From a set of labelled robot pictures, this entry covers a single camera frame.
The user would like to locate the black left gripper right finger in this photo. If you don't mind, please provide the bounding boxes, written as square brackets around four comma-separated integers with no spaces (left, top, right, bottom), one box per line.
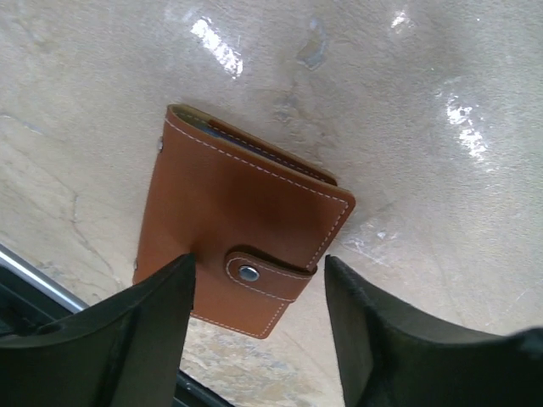
[324,255,542,406]

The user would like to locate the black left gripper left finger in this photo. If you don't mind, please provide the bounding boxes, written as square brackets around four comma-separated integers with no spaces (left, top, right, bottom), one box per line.
[1,254,195,406]

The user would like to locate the brown leather card holder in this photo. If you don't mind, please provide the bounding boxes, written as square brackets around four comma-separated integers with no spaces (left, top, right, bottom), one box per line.
[132,104,355,339]

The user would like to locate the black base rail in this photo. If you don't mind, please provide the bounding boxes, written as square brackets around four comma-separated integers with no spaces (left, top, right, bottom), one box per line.
[1,249,225,406]

